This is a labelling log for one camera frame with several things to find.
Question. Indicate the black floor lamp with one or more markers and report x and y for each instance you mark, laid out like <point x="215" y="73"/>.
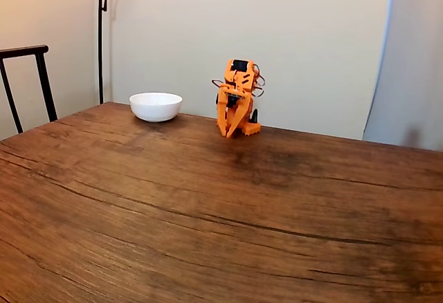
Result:
<point x="100" y="40"/>

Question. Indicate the black table clamp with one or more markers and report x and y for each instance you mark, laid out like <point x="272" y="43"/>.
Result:
<point x="255" y="116"/>

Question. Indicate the pale curtain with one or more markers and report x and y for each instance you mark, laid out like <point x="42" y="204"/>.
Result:
<point x="415" y="57"/>

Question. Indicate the orange gripper camera mount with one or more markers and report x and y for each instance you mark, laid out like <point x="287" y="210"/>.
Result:
<point x="237" y="93"/>

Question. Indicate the dark wooden chair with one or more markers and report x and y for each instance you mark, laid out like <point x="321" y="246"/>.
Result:
<point x="24" y="50"/>

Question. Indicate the white bowl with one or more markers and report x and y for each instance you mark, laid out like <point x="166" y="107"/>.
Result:
<point x="155" y="107"/>

